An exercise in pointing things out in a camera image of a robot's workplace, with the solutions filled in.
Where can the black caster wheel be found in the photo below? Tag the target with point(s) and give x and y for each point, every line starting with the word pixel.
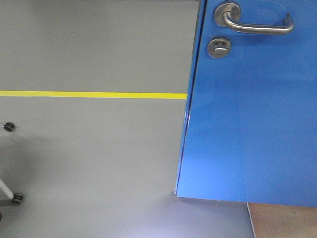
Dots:
pixel 9 126

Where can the plywood base platform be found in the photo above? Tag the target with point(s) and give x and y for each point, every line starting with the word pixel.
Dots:
pixel 279 221

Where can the metal thumb-turn lock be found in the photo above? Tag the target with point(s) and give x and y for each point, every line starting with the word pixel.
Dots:
pixel 219 47

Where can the blue door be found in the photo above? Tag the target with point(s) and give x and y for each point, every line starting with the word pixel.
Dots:
pixel 250 128

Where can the white table leg with caster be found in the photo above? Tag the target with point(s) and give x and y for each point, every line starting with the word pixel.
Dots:
pixel 13 199

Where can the yellow floor tape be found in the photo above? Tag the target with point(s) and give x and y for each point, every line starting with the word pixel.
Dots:
pixel 72 94

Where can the metal door handle inner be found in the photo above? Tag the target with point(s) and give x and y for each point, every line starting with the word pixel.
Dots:
pixel 228 13

